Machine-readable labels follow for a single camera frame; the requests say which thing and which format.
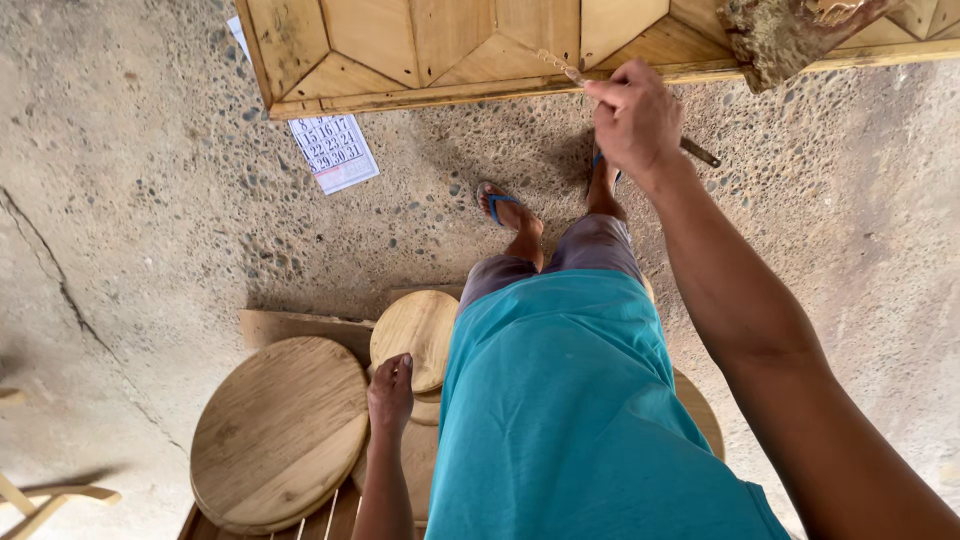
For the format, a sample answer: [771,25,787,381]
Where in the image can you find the rough bark wood block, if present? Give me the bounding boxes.
[716,0,905,94]

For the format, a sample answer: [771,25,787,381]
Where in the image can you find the light wooden chair frame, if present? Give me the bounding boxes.
[0,387,123,540]

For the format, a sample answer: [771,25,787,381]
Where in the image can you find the white paper sheet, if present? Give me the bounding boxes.
[226,15,252,64]

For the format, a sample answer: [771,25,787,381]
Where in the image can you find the white calendar sheet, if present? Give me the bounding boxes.
[288,114,381,197]

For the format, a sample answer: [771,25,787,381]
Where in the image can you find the person's left hand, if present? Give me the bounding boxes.
[366,353,416,445]

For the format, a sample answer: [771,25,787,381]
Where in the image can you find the person's right hand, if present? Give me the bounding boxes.
[583,59,685,178]

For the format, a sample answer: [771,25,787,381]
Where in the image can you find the brown slatted wooden base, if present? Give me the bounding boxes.
[177,476,430,540]

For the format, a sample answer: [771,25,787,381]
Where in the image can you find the teal shirt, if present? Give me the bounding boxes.
[424,269,792,540]

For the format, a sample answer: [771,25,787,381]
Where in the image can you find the blue flip-flop sandal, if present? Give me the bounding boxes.
[585,142,624,198]
[476,181,523,228]

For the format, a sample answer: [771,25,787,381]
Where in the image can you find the panelled wooden door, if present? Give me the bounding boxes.
[234,0,960,122]

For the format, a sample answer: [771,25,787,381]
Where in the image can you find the thin metal blade tool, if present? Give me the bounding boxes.
[534,48,723,169]

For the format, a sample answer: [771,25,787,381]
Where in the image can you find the grey shorts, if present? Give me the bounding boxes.
[456,213,645,318]

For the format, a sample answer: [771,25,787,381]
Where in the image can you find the small round wooden board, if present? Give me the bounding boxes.
[369,289,461,396]
[408,386,444,428]

